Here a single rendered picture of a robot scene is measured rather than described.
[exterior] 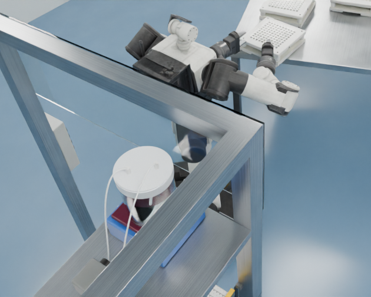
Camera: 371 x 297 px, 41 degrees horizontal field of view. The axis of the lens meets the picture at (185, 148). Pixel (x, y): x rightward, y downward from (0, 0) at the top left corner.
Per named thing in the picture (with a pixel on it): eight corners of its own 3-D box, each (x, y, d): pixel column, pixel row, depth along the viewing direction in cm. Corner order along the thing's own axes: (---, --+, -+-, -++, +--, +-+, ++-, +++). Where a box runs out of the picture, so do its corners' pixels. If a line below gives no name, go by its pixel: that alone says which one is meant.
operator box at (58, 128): (55, 148, 230) (36, 106, 211) (80, 162, 222) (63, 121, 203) (45, 157, 227) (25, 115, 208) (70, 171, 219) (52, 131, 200)
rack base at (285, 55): (267, 26, 275) (267, 23, 273) (305, 42, 262) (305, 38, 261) (239, 49, 264) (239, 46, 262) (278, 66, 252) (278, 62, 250)
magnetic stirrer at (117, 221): (149, 185, 154) (145, 167, 148) (206, 216, 144) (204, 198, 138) (106, 231, 144) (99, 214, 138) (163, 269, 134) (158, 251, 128)
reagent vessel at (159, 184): (149, 177, 145) (138, 132, 131) (191, 200, 138) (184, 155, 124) (114, 214, 137) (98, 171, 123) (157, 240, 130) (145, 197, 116)
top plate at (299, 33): (267, 19, 271) (267, 15, 270) (305, 33, 259) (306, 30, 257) (239, 42, 260) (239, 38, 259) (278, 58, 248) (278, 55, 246)
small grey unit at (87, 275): (102, 262, 138) (96, 251, 133) (121, 275, 135) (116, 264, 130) (76, 291, 133) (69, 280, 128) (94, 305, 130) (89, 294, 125)
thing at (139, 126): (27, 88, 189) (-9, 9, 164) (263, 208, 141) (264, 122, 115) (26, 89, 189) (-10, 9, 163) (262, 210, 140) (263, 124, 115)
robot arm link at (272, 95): (304, 92, 195) (251, 72, 192) (290, 121, 199) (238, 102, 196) (298, 85, 206) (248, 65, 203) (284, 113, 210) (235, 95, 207)
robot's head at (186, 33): (188, 50, 200) (186, 32, 194) (170, 42, 205) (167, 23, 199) (199, 42, 203) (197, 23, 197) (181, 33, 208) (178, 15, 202)
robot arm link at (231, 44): (228, 26, 246) (210, 38, 242) (242, 35, 241) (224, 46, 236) (229, 48, 255) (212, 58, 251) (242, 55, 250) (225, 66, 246)
